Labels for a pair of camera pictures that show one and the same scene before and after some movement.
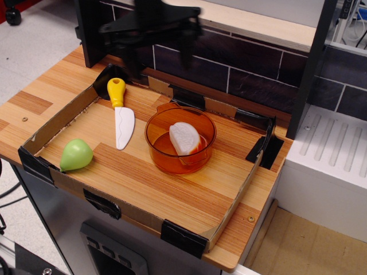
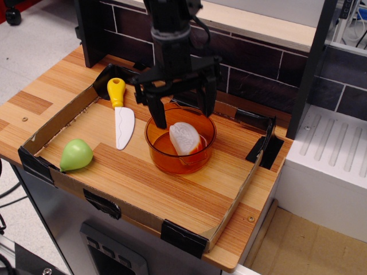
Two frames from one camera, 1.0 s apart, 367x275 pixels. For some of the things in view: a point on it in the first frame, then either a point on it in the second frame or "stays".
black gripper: x=152 y=20 -> x=174 y=66
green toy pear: x=75 y=154 stays
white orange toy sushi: x=185 y=138 stays
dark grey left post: x=88 y=16 stays
